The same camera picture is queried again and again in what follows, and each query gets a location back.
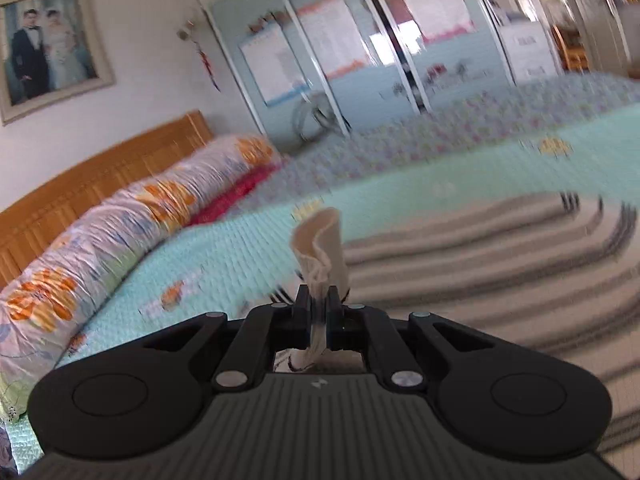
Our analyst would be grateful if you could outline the white wardrobe with sliding doors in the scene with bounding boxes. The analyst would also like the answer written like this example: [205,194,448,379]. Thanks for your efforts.
[187,0,640,143]

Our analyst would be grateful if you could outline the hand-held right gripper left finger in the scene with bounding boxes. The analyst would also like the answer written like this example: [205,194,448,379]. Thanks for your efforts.
[142,284,313,393]

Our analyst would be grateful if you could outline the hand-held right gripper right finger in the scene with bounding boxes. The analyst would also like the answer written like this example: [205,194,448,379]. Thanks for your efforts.
[325,285,496,392]

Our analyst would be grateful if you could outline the striped beige sweater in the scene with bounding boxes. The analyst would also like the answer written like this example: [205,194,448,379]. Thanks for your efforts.
[272,191,640,461]

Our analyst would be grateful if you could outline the pink-bordered poster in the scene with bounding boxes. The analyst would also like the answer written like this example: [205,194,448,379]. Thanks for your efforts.
[392,0,476,43]

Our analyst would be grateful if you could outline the red hanging ornament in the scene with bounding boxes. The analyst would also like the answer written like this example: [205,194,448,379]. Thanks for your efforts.
[177,17,222,93]

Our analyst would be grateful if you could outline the blue-bordered poster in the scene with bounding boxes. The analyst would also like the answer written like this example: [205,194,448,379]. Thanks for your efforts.
[239,22,307,107]

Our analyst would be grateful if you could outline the wooden chair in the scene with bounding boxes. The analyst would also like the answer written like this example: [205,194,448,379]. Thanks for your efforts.
[552,25,586,71]

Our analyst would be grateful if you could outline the red pillow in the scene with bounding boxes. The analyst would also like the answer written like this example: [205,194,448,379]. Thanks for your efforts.
[187,165,281,226]

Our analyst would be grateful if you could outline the wooden headboard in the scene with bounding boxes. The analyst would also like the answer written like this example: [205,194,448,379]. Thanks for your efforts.
[0,111,215,291]

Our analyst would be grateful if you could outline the orange-bordered poster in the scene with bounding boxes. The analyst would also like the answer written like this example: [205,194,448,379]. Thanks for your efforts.
[296,0,373,80]

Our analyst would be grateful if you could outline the white drawer unit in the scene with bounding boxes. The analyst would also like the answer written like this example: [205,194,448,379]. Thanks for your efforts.
[500,20,563,81]

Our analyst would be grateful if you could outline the floral rolled duvet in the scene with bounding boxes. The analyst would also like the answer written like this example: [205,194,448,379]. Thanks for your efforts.
[0,134,281,423]

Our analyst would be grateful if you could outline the white door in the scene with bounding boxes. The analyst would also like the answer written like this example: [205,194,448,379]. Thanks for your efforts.
[565,0,631,66]

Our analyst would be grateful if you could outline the framed wedding photo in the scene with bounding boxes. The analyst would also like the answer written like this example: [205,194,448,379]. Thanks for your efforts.
[0,0,117,127]

